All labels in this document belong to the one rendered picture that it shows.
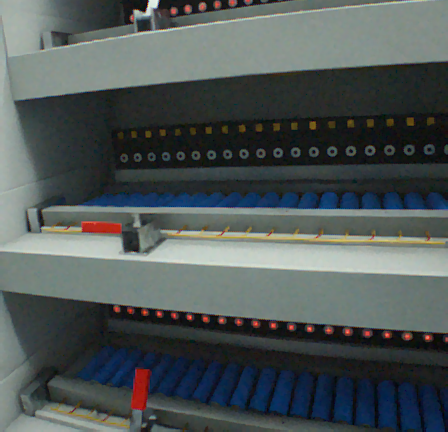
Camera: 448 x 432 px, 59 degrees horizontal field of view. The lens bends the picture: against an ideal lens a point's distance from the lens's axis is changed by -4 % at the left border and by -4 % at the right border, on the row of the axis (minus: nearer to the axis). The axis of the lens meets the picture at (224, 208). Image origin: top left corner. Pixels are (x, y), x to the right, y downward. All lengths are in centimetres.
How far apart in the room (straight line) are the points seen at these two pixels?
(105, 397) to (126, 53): 34
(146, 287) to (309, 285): 14
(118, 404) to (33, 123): 32
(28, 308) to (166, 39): 32
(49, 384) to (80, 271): 17
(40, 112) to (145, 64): 17
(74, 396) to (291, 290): 28
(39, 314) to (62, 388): 9
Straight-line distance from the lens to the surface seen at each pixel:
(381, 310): 32
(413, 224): 35
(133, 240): 38
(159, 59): 39
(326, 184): 46
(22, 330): 50
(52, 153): 52
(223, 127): 50
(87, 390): 49
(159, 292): 35
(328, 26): 35
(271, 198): 43
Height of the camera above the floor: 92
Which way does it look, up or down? 4 degrees up
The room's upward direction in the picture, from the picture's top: 2 degrees clockwise
